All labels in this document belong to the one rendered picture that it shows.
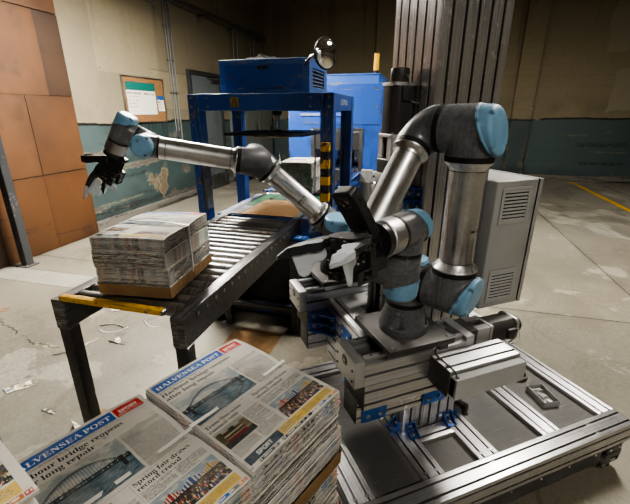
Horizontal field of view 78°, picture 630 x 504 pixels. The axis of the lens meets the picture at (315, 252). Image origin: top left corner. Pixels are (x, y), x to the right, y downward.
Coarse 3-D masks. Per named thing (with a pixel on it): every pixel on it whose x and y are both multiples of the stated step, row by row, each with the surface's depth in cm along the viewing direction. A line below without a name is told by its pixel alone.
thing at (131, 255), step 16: (96, 240) 138; (112, 240) 136; (128, 240) 136; (144, 240) 134; (160, 240) 134; (176, 240) 143; (96, 256) 139; (112, 256) 138; (128, 256) 137; (144, 256) 136; (160, 256) 135; (176, 256) 143; (112, 272) 140; (128, 272) 139; (144, 272) 139; (160, 272) 137; (176, 272) 143
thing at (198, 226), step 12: (144, 216) 163; (156, 216) 163; (168, 216) 162; (180, 216) 162; (192, 216) 161; (204, 216) 166; (192, 228) 156; (204, 228) 166; (204, 240) 167; (204, 252) 167
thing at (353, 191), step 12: (336, 192) 66; (348, 192) 64; (360, 192) 65; (336, 204) 68; (348, 204) 66; (360, 204) 66; (348, 216) 68; (360, 216) 66; (372, 216) 68; (360, 228) 69; (372, 228) 69
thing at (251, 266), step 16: (288, 224) 235; (272, 240) 206; (288, 240) 228; (256, 256) 184; (272, 256) 205; (240, 272) 168; (256, 272) 186; (208, 288) 150; (224, 288) 154; (240, 288) 170; (192, 304) 138; (208, 304) 143; (224, 304) 156; (176, 320) 129; (192, 320) 134; (208, 320) 145; (176, 336) 131; (192, 336) 135
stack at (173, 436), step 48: (192, 384) 93; (240, 384) 93; (288, 384) 93; (96, 432) 79; (144, 432) 79; (192, 432) 80; (240, 432) 79; (288, 432) 79; (336, 432) 94; (48, 480) 69; (96, 480) 69; (144, 480) 69; (192, 480) 69; (240, 480) 69; (288, 480) 81; (336, 480) 101
